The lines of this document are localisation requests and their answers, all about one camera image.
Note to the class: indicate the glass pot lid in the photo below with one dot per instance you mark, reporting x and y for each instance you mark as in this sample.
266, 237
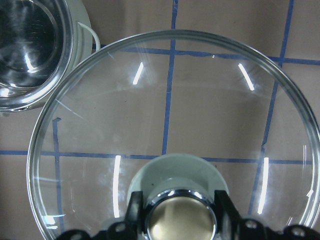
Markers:
176, 114

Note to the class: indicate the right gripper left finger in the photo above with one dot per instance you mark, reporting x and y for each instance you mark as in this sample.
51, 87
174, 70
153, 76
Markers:
130, 228

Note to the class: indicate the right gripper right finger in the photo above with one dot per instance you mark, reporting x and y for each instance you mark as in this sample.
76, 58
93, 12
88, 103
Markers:
231, 226

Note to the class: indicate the pale green electric pot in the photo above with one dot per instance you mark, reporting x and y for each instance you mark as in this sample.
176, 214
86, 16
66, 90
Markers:
41, 41

